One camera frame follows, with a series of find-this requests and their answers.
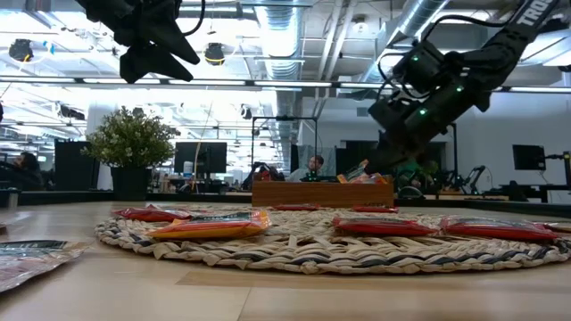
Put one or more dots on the black computer monitor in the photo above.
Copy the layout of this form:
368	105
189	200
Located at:
201	157

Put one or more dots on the black background robot arm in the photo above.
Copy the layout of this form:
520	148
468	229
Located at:
263	174

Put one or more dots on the person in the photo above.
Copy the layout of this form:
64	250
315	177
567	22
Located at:
314	165
27	167
424	171

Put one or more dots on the black rig frame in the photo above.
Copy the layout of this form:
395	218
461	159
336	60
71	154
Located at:
454	151
285	118

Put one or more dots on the round woven straw placemat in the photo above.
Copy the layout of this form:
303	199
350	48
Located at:
312	249

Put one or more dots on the black wall monitor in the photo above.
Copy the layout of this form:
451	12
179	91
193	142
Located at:
528	157

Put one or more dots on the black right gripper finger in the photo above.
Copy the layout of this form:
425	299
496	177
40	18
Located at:
388	156

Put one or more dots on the black aluminium table frame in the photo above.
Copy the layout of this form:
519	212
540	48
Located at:
67	197

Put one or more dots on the green potted plant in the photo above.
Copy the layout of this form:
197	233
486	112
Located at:
129	138

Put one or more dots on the silver ventilation duct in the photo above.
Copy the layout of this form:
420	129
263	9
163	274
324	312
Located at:
415	18
281	35

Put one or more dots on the beige vanilla cinnamon tea bag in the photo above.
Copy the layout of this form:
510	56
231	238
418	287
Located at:
560	227
31	263

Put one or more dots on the wooden tea organiser box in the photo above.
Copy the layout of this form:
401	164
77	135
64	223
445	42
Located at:
321	195

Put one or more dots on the red strawberry tea bag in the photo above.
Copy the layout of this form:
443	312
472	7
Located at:
495	229
374	209
296	207
383	227
151	215

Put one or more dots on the long ceiling light strip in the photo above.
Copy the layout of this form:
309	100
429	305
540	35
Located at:
290	83

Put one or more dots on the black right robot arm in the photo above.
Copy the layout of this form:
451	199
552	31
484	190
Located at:
513	40

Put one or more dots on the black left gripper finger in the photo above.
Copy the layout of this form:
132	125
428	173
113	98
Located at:
147	62
174	44

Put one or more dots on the black ceiling dome camera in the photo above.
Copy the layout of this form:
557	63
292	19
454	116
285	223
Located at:
215	53
21	50

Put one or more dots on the black background desk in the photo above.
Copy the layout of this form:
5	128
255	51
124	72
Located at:
535	191

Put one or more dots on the black partition panel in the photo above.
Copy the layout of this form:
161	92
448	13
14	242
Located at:
73	165

